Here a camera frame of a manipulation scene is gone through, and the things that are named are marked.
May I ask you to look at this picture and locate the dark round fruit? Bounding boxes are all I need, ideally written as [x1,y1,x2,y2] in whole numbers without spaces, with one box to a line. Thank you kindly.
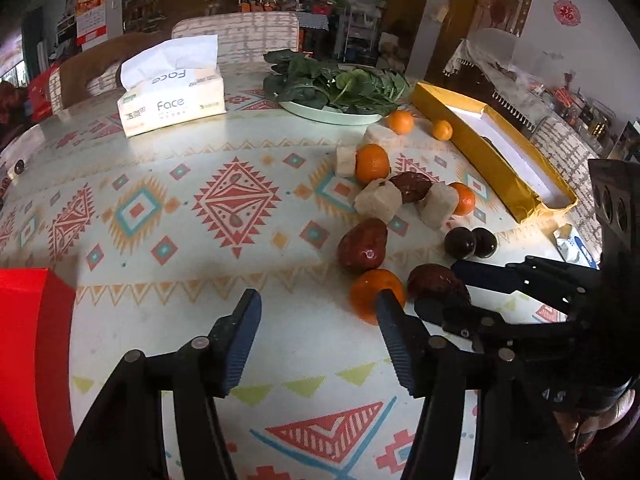
[444,226,476,259]
[472,228,498,259]

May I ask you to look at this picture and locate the orange tangerine cluster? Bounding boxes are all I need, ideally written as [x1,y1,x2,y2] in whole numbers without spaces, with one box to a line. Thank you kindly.
[449,182,476,216]

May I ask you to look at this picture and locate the dark red jujube large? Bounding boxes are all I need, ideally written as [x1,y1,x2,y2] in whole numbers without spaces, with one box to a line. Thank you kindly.
[337,218,388,274]

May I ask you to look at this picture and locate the beige yam chunk back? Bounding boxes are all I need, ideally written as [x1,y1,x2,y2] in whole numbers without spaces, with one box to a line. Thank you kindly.
[361,124,404,151]

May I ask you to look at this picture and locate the right hand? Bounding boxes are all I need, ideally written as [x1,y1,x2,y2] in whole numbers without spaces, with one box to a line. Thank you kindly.
[553,389,639,455]

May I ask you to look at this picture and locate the white blue packet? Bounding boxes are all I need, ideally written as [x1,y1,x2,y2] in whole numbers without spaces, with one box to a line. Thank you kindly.
[552,223,598,270]

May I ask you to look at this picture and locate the red cardboard box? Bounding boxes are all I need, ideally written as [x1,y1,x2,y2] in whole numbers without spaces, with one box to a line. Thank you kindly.
[1,269,75,479]

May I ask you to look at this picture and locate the white plate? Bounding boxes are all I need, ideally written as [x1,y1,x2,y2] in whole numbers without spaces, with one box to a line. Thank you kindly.
[280,102,382,126]

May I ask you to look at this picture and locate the green leafy vegetables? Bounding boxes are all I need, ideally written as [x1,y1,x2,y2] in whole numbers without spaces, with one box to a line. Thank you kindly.
[262,49,409,116]

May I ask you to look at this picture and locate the white tissue box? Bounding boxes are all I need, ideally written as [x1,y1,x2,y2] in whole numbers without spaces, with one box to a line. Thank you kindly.
[117,35,226,138]

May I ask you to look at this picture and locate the brown wooden chair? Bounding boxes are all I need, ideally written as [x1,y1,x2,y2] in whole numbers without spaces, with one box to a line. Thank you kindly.
[49,32,170,114]

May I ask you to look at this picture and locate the white patterned chair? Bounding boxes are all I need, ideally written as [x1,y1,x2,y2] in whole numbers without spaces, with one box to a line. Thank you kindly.
[171,11,300,64]

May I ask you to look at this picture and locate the red wall calendar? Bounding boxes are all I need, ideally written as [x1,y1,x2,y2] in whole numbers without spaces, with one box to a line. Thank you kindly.
[75,0,107,48]

